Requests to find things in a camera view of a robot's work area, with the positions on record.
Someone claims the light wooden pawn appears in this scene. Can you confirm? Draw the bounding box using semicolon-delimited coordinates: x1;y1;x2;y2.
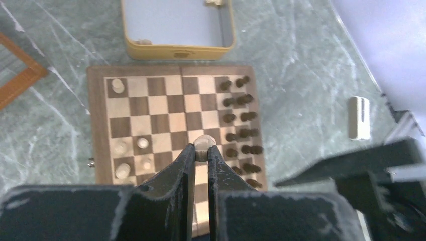
193;134;216;162
137;137;150;149

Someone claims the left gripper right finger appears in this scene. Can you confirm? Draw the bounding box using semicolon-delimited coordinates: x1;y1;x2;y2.
207;146;365;240

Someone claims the gold metal tin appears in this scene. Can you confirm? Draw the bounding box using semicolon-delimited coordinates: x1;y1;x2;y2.
121;1;236;60

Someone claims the light wooden bishop piece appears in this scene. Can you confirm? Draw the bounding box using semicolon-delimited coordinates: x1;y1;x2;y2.
115;163;131;180

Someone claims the small white plastic part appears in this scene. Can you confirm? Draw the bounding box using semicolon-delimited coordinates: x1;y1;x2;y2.
348;96;371;140

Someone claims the dark chess pieces group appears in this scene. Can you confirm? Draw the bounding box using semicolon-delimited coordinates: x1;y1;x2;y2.
215;75;267;190

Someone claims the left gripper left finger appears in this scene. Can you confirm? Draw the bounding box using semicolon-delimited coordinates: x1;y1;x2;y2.
1;144;195;240

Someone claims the light chess pieces pile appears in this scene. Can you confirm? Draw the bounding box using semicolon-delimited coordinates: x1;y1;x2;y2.
205;0;224;6

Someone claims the wooden shelf rack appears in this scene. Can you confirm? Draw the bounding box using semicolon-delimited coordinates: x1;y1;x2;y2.
1;33;48;109

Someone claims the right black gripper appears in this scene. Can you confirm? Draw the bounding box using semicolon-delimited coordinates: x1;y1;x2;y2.
274;138;425;240

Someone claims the wooden chess board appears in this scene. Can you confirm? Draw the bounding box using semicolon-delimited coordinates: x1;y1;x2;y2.
87;65;268;238

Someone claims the light wooden rook corner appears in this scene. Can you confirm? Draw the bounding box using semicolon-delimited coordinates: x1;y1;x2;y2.
111;78;125;94

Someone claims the light wooden king piece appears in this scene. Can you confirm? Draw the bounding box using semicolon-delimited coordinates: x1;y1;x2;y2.
114;141;127;156

